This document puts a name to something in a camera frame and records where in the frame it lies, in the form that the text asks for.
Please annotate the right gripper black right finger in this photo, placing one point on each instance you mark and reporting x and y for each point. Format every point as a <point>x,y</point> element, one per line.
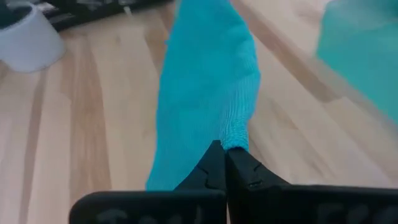
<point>280,205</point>

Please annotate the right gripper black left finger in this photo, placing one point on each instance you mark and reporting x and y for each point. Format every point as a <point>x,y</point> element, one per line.
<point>186,208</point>

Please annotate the white plant pot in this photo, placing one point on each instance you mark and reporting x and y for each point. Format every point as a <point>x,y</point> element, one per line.
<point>31,49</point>

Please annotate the translucent teal plastic basket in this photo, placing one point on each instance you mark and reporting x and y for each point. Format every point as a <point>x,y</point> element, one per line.
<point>367,53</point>

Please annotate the black aluminium table frame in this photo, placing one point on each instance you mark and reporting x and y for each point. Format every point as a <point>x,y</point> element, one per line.
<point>93,14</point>

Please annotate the blue microfiber towel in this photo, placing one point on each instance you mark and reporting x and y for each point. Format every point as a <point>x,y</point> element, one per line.
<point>205,77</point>

